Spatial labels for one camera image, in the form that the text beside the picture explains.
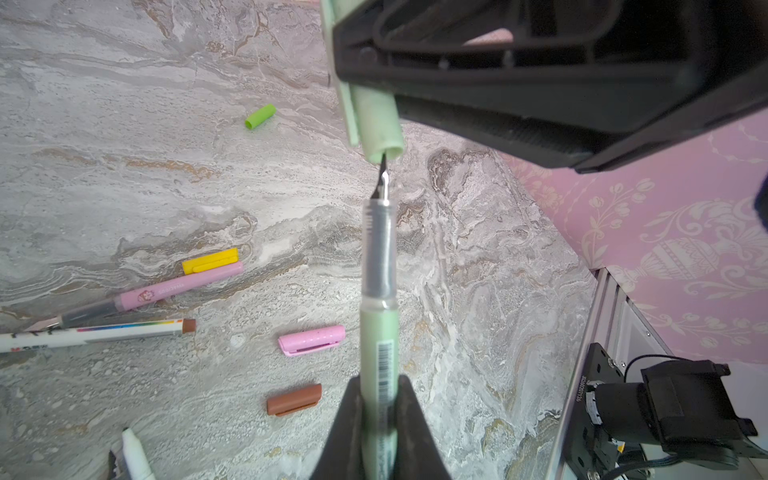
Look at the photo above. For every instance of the pale green fountain pen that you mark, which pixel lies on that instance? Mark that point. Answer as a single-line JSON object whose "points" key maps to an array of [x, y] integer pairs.
{"points": [[379, 330]]}

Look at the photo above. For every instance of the white pen green tip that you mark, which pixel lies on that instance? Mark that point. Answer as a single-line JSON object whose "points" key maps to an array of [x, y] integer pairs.
{"points": [[135, 457]]}

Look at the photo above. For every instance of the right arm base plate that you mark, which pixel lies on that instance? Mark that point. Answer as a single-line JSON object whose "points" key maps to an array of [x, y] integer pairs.
{"points": [[588, 450]]}

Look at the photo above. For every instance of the yellow pen cap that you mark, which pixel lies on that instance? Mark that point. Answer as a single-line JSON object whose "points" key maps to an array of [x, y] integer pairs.
{"points": [[210, 261]]}

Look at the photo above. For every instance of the pink pen cap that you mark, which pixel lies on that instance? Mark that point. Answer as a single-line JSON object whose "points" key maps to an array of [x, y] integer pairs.
{"points": [[310, 341]]}

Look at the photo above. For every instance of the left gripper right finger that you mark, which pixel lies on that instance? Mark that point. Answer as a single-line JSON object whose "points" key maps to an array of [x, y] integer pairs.
{"points": [[417, 456]]}

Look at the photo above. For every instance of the pale green pen cap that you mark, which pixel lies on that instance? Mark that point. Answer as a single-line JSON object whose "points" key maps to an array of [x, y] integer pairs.
{"points": [[370, 115]]}

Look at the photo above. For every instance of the brown pen cap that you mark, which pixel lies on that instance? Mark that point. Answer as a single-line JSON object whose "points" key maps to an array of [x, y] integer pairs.
{"points": [[294, 401]]}

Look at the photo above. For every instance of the aluminium front rail frame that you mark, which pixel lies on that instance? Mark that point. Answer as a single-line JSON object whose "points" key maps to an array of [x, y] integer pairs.
{"points": [[636, 411]]}

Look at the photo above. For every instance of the pink fountain pen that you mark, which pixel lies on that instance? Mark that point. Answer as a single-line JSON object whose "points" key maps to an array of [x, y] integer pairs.
{"points": [[137, 298]]}

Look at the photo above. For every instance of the bright green pen cap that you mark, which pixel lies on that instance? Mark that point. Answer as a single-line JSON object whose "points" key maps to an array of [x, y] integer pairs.
{"points": [[259, 116]]}

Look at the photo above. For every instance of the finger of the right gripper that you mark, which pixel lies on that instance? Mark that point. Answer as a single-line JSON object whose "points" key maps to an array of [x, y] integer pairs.
{"points": [[585, 85]]}

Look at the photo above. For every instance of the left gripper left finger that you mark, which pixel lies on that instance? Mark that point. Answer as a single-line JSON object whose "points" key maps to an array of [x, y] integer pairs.
{"points": [[341, 458]]}

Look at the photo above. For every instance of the white pen brown tip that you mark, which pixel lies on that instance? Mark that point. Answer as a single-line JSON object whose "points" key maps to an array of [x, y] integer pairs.
{"points": [[47, 335]]}

